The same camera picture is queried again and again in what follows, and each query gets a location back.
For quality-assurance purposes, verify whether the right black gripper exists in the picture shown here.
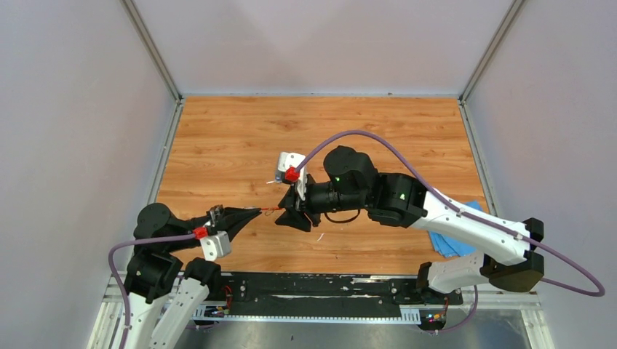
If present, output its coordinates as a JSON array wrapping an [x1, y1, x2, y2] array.
[[274, 172, 367, 233]]

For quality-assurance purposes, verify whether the red handled metal key holder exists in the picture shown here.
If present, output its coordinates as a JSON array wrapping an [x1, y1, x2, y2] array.
[[260, 206, 281, 216]]

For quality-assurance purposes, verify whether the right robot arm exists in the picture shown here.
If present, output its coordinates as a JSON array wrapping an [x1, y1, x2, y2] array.
[[275, 146, 544, 304]]

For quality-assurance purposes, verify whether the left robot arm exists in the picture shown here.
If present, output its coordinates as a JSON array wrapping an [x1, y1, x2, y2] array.
[[108, 203, 263, 348]]

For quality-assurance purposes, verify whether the blue cloth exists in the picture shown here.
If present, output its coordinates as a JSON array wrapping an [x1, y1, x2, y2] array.
[[428, 231, 477, 258]]

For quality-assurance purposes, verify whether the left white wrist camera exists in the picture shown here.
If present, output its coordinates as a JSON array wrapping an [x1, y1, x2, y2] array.
[[193, 225, 231, 262]]

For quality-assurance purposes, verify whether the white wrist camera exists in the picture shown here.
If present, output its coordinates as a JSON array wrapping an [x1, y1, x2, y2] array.
[[274, 152, 308, 200], [193, 225, 231, 262]]

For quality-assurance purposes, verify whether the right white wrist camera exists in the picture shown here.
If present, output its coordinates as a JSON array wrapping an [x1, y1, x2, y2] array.
[[274, 152, 308, 200]]

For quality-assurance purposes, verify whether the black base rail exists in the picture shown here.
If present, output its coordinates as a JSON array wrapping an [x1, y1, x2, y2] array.
[[191, 272, 463, 325]]

